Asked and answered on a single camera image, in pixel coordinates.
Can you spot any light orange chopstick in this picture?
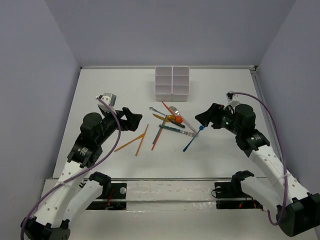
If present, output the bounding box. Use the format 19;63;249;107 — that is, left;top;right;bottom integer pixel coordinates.
135;124;149;157

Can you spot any white organizer container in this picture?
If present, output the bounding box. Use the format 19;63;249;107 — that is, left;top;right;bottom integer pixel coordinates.
154;66;173;102
171;66;190;102

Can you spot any blue metal fork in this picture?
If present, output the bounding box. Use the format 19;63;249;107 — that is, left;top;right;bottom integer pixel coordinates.
183;125;205;152

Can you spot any orange plastic knife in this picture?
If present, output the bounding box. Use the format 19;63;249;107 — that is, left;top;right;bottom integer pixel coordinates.
114;133;145;152

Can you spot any silver fork pink handle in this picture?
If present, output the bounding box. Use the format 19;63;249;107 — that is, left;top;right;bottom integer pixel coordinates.
169;106;198;133

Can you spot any gold knife green handle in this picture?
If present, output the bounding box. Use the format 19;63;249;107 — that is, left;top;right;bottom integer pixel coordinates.
152;113;186;128

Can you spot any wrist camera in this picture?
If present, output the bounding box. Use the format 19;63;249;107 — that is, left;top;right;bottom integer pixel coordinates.
224;91;240;109
96;92;117;108

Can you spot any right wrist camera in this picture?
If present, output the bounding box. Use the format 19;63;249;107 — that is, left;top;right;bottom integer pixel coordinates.
224;91;240;109

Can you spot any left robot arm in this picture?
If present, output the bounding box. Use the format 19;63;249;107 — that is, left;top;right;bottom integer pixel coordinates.
20;107;143;240

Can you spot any red-orange chopstick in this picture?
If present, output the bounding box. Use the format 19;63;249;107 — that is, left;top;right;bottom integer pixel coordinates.
161;101;176;116
151;127;164;151

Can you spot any teal chopstick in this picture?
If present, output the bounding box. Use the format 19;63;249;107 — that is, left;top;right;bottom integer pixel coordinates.
152;115;168;145

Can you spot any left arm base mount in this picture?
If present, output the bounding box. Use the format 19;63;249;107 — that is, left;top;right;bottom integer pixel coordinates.
86;181;127;211

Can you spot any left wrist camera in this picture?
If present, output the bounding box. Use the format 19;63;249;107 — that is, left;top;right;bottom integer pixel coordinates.
96;92;117;108

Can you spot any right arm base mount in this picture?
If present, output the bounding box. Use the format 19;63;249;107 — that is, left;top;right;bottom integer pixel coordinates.
211;181;263;210

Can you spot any silver fork teal handle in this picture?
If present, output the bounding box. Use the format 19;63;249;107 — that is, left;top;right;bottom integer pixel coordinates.
159;124;199;138

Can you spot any orange spoon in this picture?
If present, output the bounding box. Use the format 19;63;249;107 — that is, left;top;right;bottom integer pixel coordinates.
174;115;183;124

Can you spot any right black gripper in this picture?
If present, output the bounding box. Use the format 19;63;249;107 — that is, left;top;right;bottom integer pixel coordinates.
194;102;242;135

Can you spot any white right organizer container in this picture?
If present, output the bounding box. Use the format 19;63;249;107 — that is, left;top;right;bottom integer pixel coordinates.
171;66;190;102

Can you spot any white left organizer container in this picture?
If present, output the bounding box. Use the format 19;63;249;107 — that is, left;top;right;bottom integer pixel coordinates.
154;66;173;102

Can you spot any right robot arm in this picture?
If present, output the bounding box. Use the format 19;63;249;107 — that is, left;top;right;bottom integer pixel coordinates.
195;103;320;237

